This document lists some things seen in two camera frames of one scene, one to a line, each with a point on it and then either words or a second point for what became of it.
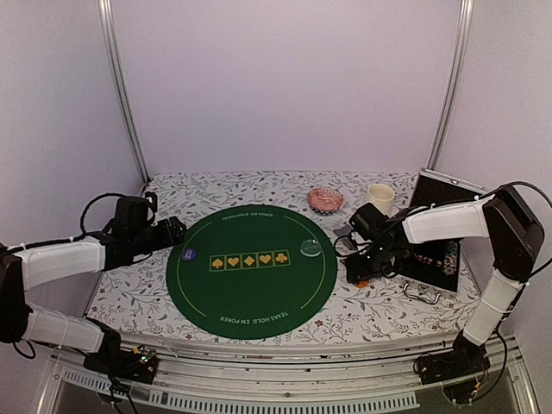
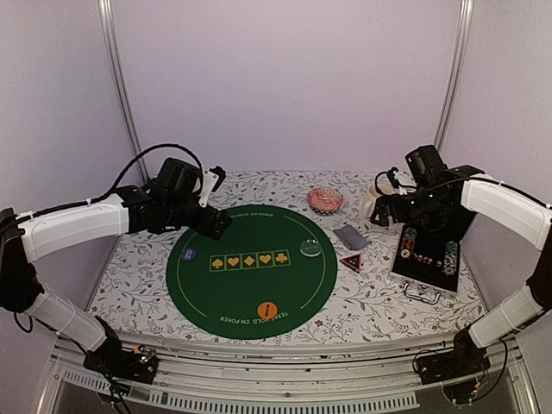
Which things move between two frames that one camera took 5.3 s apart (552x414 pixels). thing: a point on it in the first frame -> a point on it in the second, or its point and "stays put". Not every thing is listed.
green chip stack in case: (449, 265) stays put
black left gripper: (172, 235) -> (205, 225)
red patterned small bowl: (325, 201) stays put
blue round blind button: (189, 254) stays put
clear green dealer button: (310, 247) stays put
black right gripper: (357, 271) -> (382, 205)
